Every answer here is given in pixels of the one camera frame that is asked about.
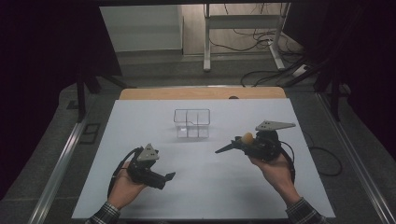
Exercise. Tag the person's right hand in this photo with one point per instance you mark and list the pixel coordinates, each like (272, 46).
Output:
(275, 174)

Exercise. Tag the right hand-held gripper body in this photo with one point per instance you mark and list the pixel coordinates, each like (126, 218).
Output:
(264, 146)

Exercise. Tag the white power strip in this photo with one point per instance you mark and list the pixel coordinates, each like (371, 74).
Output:
(299, 70)

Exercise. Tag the white wall panel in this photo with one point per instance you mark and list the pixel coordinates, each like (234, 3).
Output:
(141, 28)

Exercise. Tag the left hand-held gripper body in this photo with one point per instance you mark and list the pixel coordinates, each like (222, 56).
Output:
(146, 169)

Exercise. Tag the clear plastic compartment organizer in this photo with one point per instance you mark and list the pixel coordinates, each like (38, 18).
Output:
(192, 123)

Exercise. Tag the person's left hand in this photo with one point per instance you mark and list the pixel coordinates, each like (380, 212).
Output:
(124, 189)

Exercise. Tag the white table mat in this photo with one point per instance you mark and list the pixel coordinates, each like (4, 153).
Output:
(202, 186)

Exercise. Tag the black metal stand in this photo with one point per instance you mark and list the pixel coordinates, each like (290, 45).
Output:
(81, 96)
(334, 93)

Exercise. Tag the aluminium rail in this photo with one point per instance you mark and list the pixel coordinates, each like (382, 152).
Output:
(355, 149)
(57, 174)

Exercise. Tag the white desk frame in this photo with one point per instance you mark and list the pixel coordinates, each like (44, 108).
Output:
(241, 21)

